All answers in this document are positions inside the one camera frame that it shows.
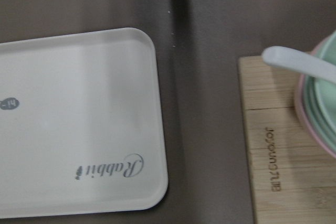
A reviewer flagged cream rectangular tray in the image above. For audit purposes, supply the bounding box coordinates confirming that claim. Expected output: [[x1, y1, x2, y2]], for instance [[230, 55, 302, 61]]
[[1, 28, 168, 219]]

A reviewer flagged bamboo cutting board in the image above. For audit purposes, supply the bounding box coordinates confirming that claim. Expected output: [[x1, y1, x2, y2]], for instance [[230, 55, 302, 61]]
[[238, 56, 335, 223]]

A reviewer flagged white ceramic spoon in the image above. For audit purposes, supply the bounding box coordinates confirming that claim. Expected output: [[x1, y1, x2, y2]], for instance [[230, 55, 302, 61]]
[[261, 46, 335, 84]]

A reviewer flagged pink lower bowl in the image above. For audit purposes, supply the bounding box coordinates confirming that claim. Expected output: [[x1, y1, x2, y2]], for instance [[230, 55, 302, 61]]
[[293, 42, 336, 158]]

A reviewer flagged green top bowl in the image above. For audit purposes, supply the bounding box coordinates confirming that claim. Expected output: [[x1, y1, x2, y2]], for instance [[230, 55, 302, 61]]
[[302, 33, 335, 153]]

